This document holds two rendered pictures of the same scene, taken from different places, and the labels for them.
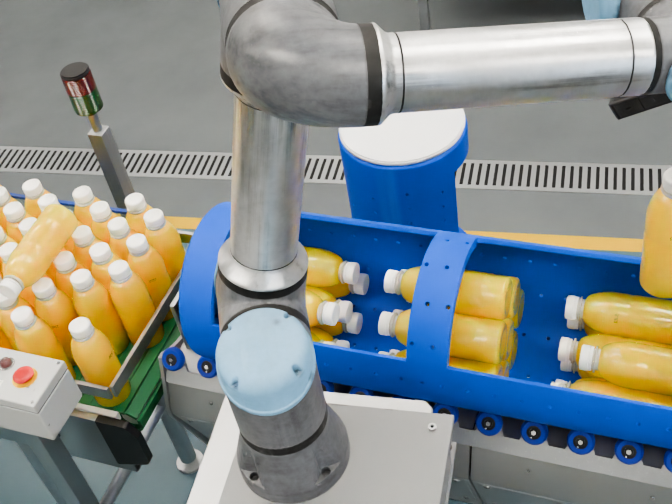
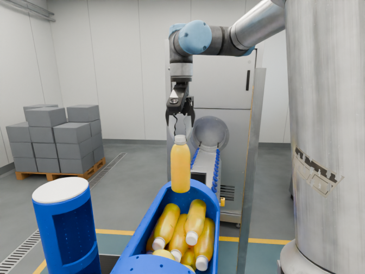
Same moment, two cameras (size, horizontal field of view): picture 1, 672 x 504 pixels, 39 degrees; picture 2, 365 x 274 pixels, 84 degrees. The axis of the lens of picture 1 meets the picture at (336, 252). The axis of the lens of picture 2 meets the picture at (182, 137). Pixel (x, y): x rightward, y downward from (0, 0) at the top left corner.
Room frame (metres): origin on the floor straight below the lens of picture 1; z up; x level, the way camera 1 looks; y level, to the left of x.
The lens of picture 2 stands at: (1.06, 0.19, 1.63)
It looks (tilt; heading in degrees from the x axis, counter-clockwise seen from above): 16 degrees down; 254
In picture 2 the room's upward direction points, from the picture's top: straight up
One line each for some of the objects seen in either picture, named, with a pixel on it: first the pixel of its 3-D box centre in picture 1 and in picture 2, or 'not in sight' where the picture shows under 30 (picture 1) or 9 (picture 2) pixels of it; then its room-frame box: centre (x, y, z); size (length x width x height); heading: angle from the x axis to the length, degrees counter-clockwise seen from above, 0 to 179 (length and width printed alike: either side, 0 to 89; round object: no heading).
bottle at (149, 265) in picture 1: (151, 279); not in sight; (1.37, 0.37, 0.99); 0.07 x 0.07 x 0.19
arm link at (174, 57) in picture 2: not in sight; (181, 44); (0.88, -0.47, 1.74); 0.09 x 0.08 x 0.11; 91
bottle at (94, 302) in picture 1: (98, 314); not in sight; (1.30, 0.48, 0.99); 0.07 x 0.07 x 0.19
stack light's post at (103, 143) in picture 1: (164, 296); not in sight; (1.76, 0.46, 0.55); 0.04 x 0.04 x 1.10; 63
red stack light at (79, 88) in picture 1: (78, 81); not in sight; (1.76, 0.46, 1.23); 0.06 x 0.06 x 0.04
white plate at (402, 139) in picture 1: (401, 123); not in sight; (1.66, -0.20, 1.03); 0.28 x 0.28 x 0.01
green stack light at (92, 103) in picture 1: (85, 98); not in sight; (1.76, 0.46, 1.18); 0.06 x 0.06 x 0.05
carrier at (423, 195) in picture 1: (418, 264); not in sight; (1.66, -0.20, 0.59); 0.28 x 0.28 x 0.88
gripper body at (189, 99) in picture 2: not in sight; (181, 96); (0.88, -0.48, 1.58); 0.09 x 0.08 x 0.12; 63
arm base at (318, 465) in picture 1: (288, 432); not in sight; (0.74, 0.11, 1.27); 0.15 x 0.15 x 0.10
